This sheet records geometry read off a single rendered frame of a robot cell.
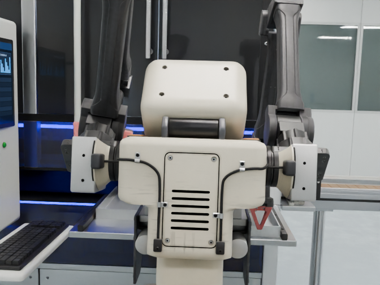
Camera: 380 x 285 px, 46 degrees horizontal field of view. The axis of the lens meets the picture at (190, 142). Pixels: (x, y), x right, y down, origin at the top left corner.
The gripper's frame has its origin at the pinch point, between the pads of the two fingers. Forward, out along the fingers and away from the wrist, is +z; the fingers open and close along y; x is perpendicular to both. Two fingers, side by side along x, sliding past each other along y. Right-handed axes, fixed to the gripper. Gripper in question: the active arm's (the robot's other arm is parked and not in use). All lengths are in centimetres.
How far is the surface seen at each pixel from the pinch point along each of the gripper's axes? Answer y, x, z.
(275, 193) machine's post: 37.4, -10.6, -8.0
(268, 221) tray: 15.9, -5.2, 0.4
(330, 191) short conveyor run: 48, -35, -9
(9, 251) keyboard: -4, 75, 10
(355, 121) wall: 489, -194, -84
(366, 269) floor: 205, -108, 57
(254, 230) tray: 0.8, 1.5, 1.4
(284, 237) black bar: -1.4, -7.3, 2.6
